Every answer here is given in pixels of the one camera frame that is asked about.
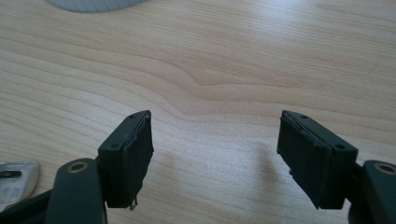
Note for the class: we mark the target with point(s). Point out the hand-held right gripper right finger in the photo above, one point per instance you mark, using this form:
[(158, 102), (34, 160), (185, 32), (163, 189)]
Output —
[(314, 161)]

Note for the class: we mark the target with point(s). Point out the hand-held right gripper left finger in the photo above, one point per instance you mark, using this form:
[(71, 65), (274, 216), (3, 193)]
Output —
[(124, 161)]

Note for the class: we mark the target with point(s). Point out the silver metal object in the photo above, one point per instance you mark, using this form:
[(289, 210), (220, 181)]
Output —
[(15, 182)]

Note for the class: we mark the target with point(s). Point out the grey ribbed round object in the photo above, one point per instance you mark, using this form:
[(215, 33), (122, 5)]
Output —
[(93, 4)]

